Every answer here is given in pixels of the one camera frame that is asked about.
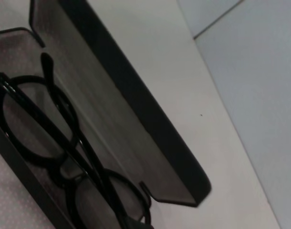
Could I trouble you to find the black hard glasses case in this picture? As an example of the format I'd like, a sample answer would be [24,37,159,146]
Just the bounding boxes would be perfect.
[0,0,213,229]

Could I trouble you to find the black round-lens glasses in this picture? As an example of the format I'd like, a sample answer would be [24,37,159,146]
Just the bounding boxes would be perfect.
[0,52,153,229]

